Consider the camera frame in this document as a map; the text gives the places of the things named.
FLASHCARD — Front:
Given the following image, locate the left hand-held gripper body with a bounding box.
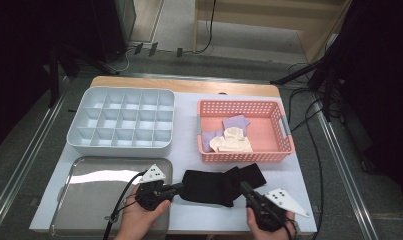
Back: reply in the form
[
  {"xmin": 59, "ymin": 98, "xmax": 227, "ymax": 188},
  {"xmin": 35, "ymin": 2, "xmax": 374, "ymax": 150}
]
[{"xmin": 134, "ymin": 163, "xmax": 177, "ymax": 212}]

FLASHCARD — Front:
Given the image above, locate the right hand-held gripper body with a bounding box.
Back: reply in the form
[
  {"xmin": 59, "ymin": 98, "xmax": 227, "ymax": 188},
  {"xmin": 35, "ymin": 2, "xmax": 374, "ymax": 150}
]
[{"xmin": 246, "ymin": 188, "xmax": 311, "ymax": 233}]

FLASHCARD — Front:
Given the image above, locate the grey divided storage box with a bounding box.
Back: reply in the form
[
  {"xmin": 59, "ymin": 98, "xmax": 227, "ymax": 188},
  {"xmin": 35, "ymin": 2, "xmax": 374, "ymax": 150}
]
[{"xmin": 66, "ymin": 86, "xmax": 176, "ymax": 159}]

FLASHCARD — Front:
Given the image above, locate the cream sock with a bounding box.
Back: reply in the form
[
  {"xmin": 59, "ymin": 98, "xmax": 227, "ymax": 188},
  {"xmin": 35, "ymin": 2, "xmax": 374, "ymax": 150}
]
[
  {"xmin": 223, "ymin": 126, "xmax": 246, "ymax": 141},
  {"xmin": 208, "ymin": 134, "xmax": 254, "ymax": 154}
]

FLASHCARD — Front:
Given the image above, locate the pink perforated basket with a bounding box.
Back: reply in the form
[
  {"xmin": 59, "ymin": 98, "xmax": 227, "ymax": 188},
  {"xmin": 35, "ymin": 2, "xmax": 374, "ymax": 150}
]
[{"xmin": 196, "ymin": 98, "xmax": 296, "ymax": 165}]

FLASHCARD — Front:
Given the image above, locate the clear grey box lid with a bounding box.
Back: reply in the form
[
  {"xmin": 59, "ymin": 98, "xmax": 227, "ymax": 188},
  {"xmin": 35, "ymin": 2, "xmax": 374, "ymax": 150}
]
[{"xmin": 49, "ymin": 156, "xmax": 175, "ymax": 240}]

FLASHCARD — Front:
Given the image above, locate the person's right hand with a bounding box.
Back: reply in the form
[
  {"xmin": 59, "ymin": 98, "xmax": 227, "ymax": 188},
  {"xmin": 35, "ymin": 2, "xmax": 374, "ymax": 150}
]
[{"xmin": 246, "ymin": 207, "xmax": 299, "ymax": 240}]

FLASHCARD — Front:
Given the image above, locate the person's left hand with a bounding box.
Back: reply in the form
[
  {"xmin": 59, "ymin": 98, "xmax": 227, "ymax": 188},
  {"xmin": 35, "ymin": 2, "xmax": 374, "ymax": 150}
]
[{"xmin": 115, "ymin": 184, "xmax": 172, "ymax": 240}]

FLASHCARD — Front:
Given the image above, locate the black stand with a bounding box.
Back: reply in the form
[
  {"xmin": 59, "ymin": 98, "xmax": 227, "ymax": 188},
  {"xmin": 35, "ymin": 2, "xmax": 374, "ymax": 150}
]
[
  {"xmin": 269, "ymin": 31, "xmax": 347, "ymax": 123},
  {"xmin": 47, "ymin": 41, "xmax": 122, "ymax": 109}
]

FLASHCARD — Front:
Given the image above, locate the dark curtain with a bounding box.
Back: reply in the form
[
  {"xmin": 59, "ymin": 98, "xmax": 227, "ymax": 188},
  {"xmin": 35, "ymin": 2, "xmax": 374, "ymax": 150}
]
[
  {"xmin": 0, "ymin": 0, "xmax": 97, "ymax": 155},
  {"xmin": 335, "ymin": 0, "xmax": 403, "ymax": 213}
]

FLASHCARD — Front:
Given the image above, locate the black cabinet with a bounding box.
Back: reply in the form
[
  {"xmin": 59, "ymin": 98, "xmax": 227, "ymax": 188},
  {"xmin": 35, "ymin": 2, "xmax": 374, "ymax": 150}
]
[{"xmin": 88, "ymin": 0, "xmax": 137, "ymax": 64}]

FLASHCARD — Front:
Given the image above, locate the light wooden panel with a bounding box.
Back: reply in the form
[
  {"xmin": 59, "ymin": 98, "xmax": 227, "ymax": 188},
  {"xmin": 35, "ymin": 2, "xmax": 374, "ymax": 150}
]
[{"xmin": 130, "ymin": 0, "xmax": 166, "ymax": 44}]

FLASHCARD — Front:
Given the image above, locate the light wooden shelf unit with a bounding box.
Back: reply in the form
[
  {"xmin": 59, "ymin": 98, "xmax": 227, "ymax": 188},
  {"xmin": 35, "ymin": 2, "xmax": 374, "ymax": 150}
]
[{"xmin": 192, "ymin": 0, "xmax": 354, "ymax": 65}]

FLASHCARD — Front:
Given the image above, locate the right hand-held gripper cable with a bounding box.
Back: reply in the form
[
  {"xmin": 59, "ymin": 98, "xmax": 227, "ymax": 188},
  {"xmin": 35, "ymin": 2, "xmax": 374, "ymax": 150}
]
[{"xmin": 282, "ymin": 213, "xmax": 300, "ymax": 240}]

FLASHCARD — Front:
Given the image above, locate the hand-held gripper cable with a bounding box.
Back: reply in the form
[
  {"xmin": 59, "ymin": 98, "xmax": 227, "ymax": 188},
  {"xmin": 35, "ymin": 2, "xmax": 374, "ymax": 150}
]
[
  {"xmin": 282, "ymin": 213, "xmax": 300, "ymax": 240},
  {"xmin": 102, "ymin": 170, "xmax": 147, "ymax": 240}
]

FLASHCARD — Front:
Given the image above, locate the left hand-held gripper cable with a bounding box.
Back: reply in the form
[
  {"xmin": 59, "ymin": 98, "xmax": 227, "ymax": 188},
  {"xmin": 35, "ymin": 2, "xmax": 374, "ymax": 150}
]
[{"xmin": 102, "ymin": 170, "xmax": 147, "ymax": 240}]

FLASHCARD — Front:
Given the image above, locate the black floor cable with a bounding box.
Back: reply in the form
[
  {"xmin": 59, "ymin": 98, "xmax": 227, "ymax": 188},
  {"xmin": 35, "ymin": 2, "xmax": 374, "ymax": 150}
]
[
  {"xmin": 288, "ymin": 99, "xmax": 323, "ymax": 134},
  {"xmin": 303, "ymin": 98, "xmax": 326, "ymax": 240}
]

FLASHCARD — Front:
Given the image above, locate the metal floor rail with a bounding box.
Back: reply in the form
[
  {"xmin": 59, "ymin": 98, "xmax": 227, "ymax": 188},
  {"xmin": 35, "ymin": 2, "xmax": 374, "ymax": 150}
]
[
  {"xmin": 309, "ymin": 94, "xmax": 381, "ymax": 240},
  {"xmin": 78, "ymin": 70, "xmax": 312, "ymax": 86},
  {"xmin": 0, "ymin": 75, "xmax": 70, "ymax": 232}
]

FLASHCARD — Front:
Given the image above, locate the white cable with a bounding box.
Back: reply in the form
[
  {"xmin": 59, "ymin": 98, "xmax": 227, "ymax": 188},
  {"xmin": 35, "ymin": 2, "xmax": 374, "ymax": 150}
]
[{"xmin": 112, "ymin": 48, "xmax": 133, "ymax": 74}]

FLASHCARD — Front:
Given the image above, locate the black hanging cable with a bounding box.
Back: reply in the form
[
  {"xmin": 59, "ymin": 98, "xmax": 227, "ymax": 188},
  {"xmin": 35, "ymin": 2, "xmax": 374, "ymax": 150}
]
[{"xmin": 192, "ymin": 0, "xmax": 217, "ymax": 55}]

